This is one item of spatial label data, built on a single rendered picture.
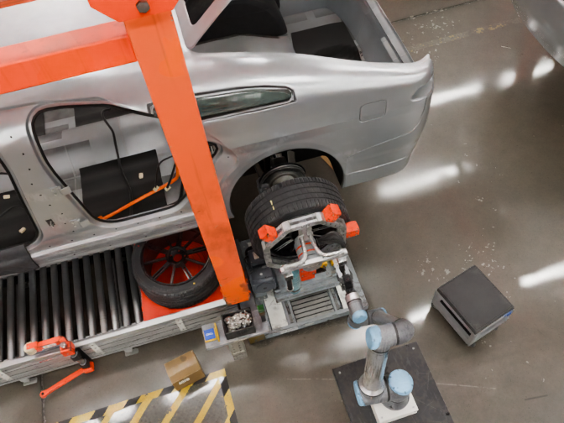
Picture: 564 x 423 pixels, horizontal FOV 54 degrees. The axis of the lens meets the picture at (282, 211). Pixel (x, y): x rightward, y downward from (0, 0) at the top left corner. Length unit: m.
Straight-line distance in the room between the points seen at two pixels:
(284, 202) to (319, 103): 0.62
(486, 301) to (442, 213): 1.01
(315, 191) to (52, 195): 1.54
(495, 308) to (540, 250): 0.90
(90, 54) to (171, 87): 0.31
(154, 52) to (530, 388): 3.34
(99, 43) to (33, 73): 0.25
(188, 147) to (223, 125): 0.76
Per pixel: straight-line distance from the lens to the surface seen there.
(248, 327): 3.66
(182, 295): 3.93
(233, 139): 3.23
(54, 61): 2.11
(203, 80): 3.08
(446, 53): 6.10
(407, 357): 3.89
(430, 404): 3.82
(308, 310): 4.23
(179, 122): 2.30
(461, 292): 4.09
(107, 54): 2.09
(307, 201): 3.36
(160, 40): 2.03
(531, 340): 4.46
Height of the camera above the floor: 3.95
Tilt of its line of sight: 57 degrees down
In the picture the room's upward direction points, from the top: 7 degrees counter-clockwise
